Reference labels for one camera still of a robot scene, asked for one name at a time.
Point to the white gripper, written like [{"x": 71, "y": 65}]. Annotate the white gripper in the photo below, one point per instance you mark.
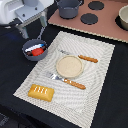
[{"x": 23, "y": 10}]

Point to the grey saucepan with handle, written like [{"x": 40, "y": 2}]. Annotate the grey saucepan with handle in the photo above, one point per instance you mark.
[{"x": 33, "y": 42}]

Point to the red tomato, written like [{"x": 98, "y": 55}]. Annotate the red tomato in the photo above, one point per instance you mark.
[{"x": 37, "y": 51}]

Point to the grey two-handled pot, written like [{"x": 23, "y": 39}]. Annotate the grey two-handled pot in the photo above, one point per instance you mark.
[{"x": 68, "y": 9}]

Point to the yellow bread loaf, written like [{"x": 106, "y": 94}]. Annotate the yellow bread loaf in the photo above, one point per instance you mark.
[{"x": 41, "y": 92}]

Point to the white and blue fish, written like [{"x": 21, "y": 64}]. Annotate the white and blue fish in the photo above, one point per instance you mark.
[{"x": 35, "y": 47}]

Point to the brown sausage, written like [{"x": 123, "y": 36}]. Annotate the brown sausage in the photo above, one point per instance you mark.
[{"x": 29, "y": 53}]

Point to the beige round plate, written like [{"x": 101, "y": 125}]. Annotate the beige round plate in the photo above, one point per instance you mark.
[{"x": 69, "y": 66}]

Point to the black burner disc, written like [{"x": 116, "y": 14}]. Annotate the black burner disc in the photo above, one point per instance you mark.
[{"x": 89, "y": 19}]

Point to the black burner under saucepan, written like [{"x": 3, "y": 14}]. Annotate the black burner under saucepan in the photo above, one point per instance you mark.
[{"x": 96, "y": 5}]

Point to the brown stove top board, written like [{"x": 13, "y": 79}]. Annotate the brown stove top board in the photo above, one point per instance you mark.
[{"x": 106, "y": 25}]

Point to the beige bowl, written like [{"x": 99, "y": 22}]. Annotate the beige bowl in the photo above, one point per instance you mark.
[{"x": 123, "y": 14}]

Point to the white woven placemat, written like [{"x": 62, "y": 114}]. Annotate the white woven placemat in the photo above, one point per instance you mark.
[{"x": 70, "y": 103}]

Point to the fork with wooden handle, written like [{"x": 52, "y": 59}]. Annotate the fork with wooden handle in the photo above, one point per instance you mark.
[{"x": 70, "y": 82}]

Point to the knife with wooden handle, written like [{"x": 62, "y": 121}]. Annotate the knife with wooden handle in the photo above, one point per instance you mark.
[{"x": 80, "y": 56}]

